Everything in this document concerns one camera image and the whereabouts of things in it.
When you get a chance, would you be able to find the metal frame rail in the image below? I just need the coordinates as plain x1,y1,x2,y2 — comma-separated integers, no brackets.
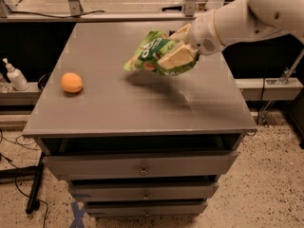
0,10,203,23

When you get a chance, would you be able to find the middle grey drawer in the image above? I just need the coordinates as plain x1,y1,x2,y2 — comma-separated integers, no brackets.
68,182,219,201

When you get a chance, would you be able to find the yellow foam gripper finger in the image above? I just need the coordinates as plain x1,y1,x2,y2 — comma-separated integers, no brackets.
169,24,191,43
158,44,198,69

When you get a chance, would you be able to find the grey drawer cabinet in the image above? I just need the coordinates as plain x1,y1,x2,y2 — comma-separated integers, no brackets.
24,22,256,205

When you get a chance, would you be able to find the black floor cable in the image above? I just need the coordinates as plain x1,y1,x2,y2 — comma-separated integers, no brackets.
0,126,51,228

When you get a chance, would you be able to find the white pump bottle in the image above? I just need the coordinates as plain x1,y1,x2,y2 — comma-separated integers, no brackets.
3,58,29,91

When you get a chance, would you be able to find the top grey drawer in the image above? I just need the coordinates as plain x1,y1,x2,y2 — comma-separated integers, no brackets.
44,151,238,181

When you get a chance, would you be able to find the black floor stand bar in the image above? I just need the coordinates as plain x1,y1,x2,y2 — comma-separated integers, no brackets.
0,153,45,215

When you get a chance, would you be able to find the green rice chip bag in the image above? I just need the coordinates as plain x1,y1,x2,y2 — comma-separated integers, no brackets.
123,29,200,76

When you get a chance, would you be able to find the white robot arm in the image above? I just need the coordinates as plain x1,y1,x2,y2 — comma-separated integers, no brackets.
158,0,304,69

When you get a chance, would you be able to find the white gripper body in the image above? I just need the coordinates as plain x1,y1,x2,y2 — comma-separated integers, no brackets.
187,10,225,56

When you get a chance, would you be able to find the grey drawer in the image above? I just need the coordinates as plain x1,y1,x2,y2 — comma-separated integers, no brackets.
44,151,238,181
68,182,219,201
85,201,207,218

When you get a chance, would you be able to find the bottom grey drawer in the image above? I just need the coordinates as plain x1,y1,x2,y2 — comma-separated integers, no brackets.
85,201,207,218

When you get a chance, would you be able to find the blue tape cross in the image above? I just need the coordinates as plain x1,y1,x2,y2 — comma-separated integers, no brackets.
69,202,86,228

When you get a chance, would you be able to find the orange fruit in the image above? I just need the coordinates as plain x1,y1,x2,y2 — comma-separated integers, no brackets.
61,72,83,93

